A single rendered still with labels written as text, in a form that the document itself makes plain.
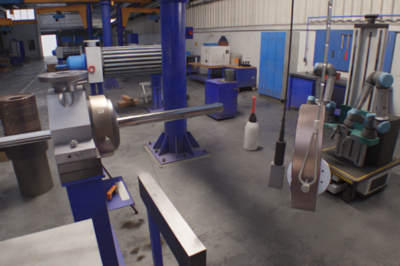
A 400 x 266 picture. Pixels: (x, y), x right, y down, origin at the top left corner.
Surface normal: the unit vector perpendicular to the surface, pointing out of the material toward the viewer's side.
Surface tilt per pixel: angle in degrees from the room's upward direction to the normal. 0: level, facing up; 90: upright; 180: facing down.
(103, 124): 68
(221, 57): 90
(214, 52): 90
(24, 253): 0
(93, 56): 90
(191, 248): 0
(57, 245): 0
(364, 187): 90
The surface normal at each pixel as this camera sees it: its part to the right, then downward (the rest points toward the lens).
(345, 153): -0.92, 0.12
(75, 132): 0.48, 0.26
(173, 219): 0.00, -0.95
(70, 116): 0.34, -0.49
